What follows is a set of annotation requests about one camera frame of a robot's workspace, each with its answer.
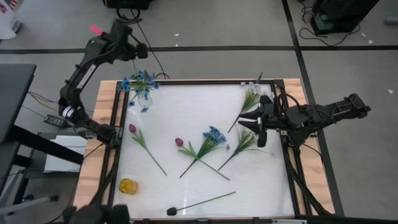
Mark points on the black power adapter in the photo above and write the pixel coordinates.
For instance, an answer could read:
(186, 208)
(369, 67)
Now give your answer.
(56, 121)

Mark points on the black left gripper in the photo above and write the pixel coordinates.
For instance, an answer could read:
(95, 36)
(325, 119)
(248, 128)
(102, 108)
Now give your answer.
(122, 43)

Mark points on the silver metal bracket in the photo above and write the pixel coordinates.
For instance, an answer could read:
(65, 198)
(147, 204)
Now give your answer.
(283, 132)

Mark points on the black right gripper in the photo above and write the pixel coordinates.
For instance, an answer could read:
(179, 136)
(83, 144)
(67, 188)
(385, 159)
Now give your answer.
(269, 118)

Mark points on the grey desk leg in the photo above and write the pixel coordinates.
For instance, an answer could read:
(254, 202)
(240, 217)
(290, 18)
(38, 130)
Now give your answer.
(28, 204)

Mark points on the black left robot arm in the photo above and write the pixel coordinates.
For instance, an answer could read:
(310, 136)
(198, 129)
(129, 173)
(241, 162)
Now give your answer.
(77, 84)

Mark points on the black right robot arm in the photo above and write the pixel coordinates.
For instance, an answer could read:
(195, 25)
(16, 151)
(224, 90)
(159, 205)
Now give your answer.
(342, 109)

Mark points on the black box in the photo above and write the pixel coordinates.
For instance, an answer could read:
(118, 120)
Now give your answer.
(127, 3)

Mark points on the blue flower bunch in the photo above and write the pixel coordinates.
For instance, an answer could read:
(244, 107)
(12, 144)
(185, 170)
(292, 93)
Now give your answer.
(214, 134)
(141, 76)

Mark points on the white machine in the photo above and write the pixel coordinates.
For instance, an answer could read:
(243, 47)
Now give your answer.
(7, 28)

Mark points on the small grey object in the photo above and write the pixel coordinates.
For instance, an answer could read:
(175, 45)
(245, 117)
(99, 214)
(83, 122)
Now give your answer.
(392, 20)

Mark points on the clear glass vase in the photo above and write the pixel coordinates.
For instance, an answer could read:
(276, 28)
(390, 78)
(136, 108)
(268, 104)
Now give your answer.
(148, 102)

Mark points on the dark artificial tulip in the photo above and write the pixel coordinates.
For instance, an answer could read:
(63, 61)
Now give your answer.
(171, 211)

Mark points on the black desk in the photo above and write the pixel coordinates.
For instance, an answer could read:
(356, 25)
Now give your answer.
(15, 99)

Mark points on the white flower bunch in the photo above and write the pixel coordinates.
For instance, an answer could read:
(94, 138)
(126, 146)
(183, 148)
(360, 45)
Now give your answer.
(244, 141)
(250, 99)

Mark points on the black equipment case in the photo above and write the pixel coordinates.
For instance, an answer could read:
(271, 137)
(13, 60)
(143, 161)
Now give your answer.
(345, 15)

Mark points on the red artificial tulip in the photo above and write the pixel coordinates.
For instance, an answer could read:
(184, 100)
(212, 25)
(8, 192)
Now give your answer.
(132, 128)
(178, 142)

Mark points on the white box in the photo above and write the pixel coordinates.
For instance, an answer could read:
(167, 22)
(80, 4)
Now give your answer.
(62, 155)

